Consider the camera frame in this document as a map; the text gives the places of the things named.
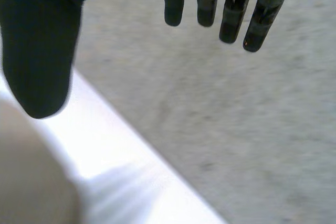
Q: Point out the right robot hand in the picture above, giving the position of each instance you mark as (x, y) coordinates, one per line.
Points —
(39, 51)

